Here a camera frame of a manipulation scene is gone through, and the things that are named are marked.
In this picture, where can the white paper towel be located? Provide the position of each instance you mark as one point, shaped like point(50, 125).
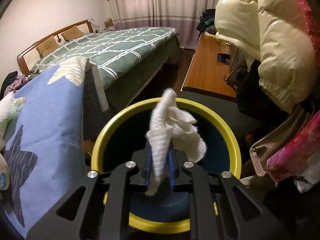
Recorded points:
point(170, 125)

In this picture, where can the white striped plastic bag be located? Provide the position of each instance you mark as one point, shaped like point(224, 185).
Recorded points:
point(10, 109)

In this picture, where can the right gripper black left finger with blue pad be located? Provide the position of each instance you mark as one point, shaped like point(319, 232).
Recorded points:
point(98, 205)

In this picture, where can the pile of dark clothes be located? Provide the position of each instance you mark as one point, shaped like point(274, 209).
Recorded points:
point(13, 82)

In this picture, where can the green plaid bed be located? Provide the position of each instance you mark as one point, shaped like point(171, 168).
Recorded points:
point(126, 59)

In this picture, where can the wooden desk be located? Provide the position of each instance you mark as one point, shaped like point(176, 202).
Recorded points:
point(206, 74)

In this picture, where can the cream puffer jacket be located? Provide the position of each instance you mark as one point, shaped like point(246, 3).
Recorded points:
point(283, 36)

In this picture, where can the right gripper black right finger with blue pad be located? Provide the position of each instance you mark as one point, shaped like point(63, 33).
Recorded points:
point(220, 206)

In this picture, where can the pink floral garment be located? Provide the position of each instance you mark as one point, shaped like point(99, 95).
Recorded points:
point(300, 156)

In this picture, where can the blue star patterned sheet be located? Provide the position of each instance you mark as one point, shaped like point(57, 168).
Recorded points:
point(44, 144)

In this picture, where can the wooden bed headboard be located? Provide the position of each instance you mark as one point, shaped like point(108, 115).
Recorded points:
point(38, 50)

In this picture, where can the pink striped curtain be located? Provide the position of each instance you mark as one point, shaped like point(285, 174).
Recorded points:
point(183, 15)

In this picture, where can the yellow rimmed blue trash bin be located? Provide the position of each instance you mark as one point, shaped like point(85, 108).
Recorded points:
point(126, 132)

